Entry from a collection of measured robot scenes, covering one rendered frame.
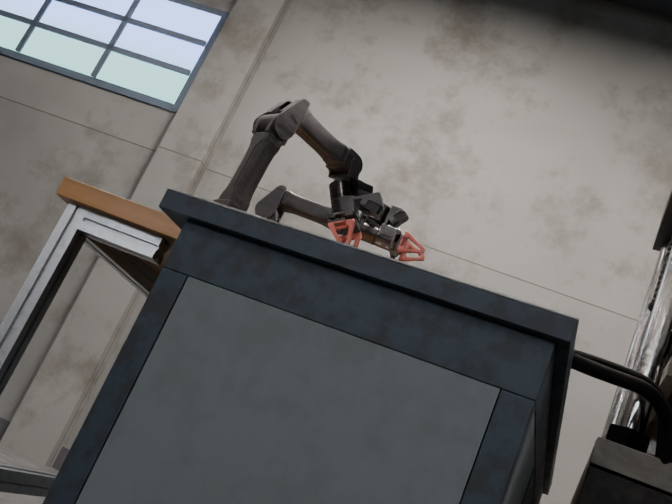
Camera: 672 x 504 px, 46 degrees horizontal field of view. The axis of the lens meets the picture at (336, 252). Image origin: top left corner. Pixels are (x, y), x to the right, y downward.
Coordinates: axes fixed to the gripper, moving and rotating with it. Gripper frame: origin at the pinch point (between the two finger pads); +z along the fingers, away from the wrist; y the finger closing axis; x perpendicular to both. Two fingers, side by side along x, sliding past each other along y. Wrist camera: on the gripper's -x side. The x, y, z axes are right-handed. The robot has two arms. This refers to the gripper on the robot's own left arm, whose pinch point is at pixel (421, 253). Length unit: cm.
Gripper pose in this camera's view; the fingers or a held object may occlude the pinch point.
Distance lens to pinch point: 239.6
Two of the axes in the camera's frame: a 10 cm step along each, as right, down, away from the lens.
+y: 1.1, 3.4, 9.3
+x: -4.2, 8.7, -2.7
